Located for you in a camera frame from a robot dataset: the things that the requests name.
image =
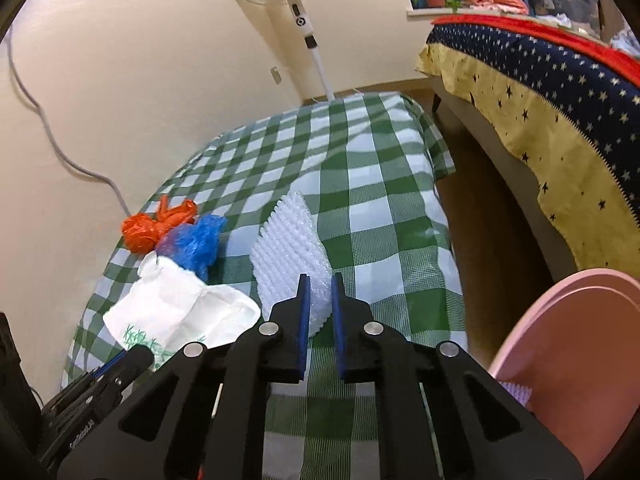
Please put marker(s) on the purple foam net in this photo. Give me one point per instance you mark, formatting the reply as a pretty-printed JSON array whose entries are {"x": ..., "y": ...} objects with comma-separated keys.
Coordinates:
[{"x": 517, "y": 392}]

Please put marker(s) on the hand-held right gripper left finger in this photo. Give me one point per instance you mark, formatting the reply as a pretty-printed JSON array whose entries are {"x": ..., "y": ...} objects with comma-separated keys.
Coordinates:
[{"x": 301, "y": 330}]

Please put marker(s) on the orange plastic bag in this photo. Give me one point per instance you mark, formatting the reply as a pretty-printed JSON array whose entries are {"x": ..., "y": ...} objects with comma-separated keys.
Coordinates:
[{"x": 145, "y": 230}]

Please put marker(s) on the white windowsill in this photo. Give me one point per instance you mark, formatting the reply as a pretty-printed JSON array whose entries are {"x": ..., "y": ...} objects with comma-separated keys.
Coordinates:
[{"x": 425, "y": 11}]

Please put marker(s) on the striped blue white cloth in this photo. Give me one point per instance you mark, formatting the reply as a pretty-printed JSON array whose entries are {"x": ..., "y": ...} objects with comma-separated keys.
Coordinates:
[{"x": 627, "y": 42}]

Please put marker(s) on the green checkered bed sheet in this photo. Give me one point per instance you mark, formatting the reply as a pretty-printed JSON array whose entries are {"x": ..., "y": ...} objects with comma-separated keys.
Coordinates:
[{"x": 375, "y": 185}]

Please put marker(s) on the white wall socket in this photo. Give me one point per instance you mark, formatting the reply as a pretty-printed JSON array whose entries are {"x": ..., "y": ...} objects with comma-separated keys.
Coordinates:
[{"x": 275, "y": 75}]

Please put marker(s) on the blue plastic bag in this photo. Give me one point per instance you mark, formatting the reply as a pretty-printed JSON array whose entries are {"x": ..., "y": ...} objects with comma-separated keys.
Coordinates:
[{"x": 197, "y": 242}]

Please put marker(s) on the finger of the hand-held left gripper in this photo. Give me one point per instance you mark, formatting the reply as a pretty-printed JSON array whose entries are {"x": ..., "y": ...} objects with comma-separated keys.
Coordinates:
[
  {"x": 95, "y": 396},
  {"x": 127, "y": 359}
]

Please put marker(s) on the navy and yellow star blanket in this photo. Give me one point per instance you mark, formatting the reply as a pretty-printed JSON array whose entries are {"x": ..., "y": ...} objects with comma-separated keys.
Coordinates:
[{"x": 550, "y": 90}]

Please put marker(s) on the white green-print plastic bag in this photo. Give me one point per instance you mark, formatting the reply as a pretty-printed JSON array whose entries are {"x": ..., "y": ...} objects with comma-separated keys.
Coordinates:
[{"x": 175, "y": 300}]

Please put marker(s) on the white foam net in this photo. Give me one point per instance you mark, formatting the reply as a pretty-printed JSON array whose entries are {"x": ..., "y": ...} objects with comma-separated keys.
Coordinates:
[{"x": 285, "y": 250}]

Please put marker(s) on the red blanket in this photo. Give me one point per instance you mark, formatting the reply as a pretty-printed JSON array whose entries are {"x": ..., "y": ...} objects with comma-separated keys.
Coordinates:
[{"x": 500, "y": 24}]

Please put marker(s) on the grey bed base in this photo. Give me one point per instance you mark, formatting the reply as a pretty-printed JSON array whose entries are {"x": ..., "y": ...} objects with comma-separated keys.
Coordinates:
[{"x": 500, "y": 160}]

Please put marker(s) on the white standing fan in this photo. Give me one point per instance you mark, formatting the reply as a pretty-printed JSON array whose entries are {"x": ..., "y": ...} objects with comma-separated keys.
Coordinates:
[{"x": 300, "y": 21}]

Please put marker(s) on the pink plastic bin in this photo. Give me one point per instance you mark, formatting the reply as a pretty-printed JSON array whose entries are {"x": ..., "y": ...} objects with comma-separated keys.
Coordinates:
[{"x": 575, "y": 360}]

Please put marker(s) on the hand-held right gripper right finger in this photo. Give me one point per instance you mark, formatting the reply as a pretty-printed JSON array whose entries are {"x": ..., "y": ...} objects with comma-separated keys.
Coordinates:
[{"x": 339, "y": 330}]

